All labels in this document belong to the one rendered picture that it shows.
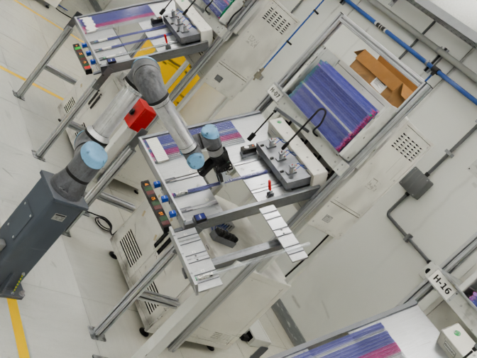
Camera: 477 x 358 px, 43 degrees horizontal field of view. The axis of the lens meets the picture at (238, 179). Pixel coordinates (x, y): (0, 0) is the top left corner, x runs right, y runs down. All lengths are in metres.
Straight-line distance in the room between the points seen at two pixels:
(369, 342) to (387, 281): 1.94
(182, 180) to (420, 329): 1.30
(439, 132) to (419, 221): 0.67
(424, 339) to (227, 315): 1.28
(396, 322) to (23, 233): 1.56
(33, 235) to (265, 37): 2.21
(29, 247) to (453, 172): 2.84
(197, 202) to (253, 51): 1.61
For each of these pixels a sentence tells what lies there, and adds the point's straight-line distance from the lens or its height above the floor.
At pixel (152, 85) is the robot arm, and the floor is 1.15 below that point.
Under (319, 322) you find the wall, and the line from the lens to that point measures 4.57.
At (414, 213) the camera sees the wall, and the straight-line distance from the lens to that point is 4.41.
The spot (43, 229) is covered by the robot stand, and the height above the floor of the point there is 0.38.
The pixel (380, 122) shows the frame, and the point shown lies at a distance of 2.94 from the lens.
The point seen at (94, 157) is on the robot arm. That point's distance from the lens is 2.56.
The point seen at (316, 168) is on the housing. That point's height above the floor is 1.26.
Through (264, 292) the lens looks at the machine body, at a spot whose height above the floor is 0.52.
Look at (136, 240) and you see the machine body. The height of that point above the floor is 0.23.
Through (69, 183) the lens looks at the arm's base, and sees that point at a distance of 2.62.
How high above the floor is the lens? 1.70
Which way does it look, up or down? 14 degrees down
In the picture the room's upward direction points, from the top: 43 degrees clockwise
